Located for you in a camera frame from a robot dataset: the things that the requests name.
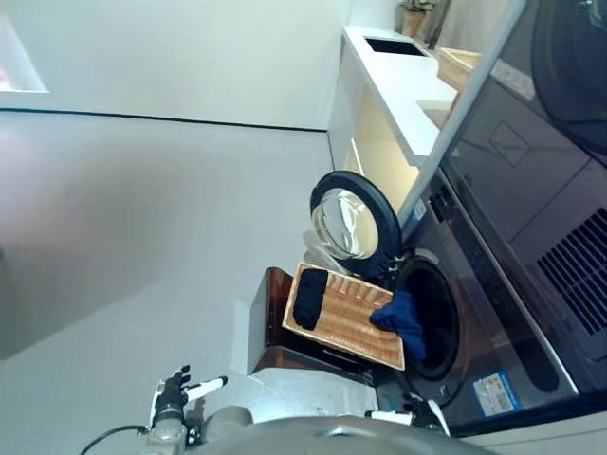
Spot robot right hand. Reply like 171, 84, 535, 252
364, 392, 452, 436

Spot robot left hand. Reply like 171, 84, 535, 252
150, 363, 230, 424

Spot shallow wicker laundry basket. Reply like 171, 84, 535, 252
282, 262, 408, 372

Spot white counter cabinet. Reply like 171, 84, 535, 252
326, 26, 469, 205

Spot white framed lit window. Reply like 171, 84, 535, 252
0, 13, 51, 95

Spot white vertical pillar panel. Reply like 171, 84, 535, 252
396, 0, 527, 224

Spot potted white flowers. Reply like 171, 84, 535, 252
397, 0, 437, 38

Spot blue garment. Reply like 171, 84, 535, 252
369, 289, 430, 364

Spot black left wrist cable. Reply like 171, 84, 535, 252
78, 424, 153, 455

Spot small wicker basket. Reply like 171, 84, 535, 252
435, 46, 483, 91

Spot grey robot torso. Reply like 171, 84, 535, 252
198, 405, 480, 455

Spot white strip label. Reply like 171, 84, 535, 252
492, 64, 535, 99

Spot black rectangular sink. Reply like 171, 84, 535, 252
363, 35, 431, 58

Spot black garment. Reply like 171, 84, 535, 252
292, 267, 329, 332

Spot round glass washer door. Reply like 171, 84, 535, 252
309, 170, 404, 276

